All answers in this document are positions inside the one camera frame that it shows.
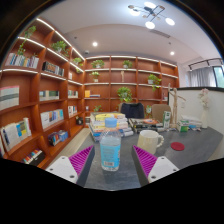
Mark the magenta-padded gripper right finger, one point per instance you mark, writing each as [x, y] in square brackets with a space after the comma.
[161, 166]

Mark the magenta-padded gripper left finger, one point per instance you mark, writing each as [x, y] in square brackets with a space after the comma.
[63, 168]

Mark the clear blue-capped water bottle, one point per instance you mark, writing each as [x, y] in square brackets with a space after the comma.
[110, 151]

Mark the flat round red coaster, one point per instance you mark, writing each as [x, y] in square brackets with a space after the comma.
[177, 146]

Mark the cream ceramic mug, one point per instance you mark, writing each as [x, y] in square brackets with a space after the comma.
[148, 141]

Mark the small green-white box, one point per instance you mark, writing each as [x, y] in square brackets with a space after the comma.
[183, 126]

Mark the stack of dark books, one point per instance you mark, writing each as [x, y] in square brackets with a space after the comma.
[145, 124]

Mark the tall green-white carton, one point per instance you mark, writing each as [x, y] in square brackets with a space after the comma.
[166, 120]

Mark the tan upholstered chair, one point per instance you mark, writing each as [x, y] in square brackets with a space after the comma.
[159, 112]

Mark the stack of white packs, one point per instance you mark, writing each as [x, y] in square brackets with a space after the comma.
[192, 120]

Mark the stack of colourful books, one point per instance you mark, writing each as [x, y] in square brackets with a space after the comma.
[100, 125]

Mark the wooden artist mannequin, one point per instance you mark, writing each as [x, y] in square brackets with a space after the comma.
[175, 110]

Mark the chair with dark jacket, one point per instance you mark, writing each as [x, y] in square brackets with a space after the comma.
[132, 110]

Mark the grey sheer curtain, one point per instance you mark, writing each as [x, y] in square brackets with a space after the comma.
[201, 77]

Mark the black-framed window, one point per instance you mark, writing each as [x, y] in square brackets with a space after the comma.
[219, 76]

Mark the round recessed ceiling light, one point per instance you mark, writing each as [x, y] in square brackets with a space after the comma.
[172, 53]
[95, 44]

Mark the branching ceiling light fixture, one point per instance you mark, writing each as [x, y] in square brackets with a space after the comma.
[150, 13]

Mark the wooden wall shelf unit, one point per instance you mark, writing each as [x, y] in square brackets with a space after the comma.
[53, 100]

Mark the black ceiling track rail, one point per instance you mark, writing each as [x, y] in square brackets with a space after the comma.
[205, 61]

